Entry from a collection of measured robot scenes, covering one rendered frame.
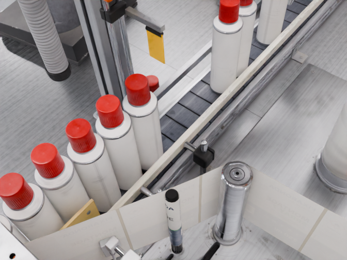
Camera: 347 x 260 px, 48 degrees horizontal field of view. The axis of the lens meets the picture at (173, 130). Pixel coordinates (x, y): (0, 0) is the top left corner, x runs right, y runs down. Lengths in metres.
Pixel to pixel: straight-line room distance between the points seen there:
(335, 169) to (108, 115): 0.37
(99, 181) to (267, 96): 0.44
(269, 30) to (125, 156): 0.45
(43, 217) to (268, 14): 0.58
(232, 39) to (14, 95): 0.51
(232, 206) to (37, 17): 0.33
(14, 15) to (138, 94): 0.60
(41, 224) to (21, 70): 0.53
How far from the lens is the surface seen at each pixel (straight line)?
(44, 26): 0.52
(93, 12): 0.63
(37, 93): 0.93
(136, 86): 0.54
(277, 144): 0.74
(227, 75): 0.76
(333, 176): 0.69
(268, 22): 0.87
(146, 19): 0.56
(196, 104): 0.78
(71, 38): 0.94
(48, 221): 0.55
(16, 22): 1.06
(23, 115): 0.90
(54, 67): 0.57
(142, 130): 0.59
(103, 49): 0.67
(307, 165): 0.73
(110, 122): 0.53
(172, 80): 0.71
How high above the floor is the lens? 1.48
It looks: 54 degrees down
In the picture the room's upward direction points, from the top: 4 degrees counter-clockwise
